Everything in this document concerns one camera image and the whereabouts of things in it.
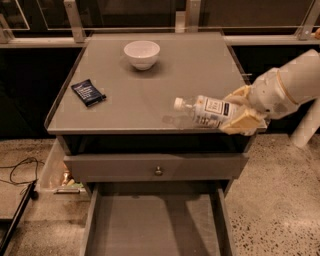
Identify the grey cabinet with counter top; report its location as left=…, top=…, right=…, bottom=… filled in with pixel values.
left=44, top=30, right=270, bottom=198

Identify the dark blue snack packet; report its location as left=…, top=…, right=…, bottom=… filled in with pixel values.
left=71, top=79, right=106, bottom=107

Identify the white ceramic bowl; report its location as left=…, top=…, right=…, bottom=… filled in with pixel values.
left=124, top=40, right=160, bottom=70

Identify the metal railing frame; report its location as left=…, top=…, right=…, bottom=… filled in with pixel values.
left=0, top=0, right=320, bottom=47

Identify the open grey bottom drawer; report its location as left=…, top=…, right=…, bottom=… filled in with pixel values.
left=79, top=181, right=237, bottom=256

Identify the black cable on floor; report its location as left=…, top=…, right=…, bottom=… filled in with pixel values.
left=0, top=156, right=46, bottom=200

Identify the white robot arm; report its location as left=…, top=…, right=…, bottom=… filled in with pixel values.
left=220, top=49, right=320, bottom=136

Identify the black flat board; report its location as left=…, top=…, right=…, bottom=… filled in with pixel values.
left=0, top=179, right=37, bottom=256

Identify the white robot base pole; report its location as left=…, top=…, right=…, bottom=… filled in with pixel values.
left=291, top=98, right=320, bottom=148

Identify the clear plastic water bottle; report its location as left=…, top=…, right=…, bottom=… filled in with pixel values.
left=173, top=95, right=239, bottom=128

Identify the clear plastic storage bin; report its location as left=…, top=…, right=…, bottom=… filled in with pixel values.
left=37, top=140, right=86, bottom=196

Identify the round metal drawer knob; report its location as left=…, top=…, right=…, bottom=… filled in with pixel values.
left=154, top=166, right=163, bottom=176

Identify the grey middle drawer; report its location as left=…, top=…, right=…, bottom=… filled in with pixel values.
left=64, top=153, right=249, bottom=183

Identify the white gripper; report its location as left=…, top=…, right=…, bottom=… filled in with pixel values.
left=219, top=68, right=299, bottom=136

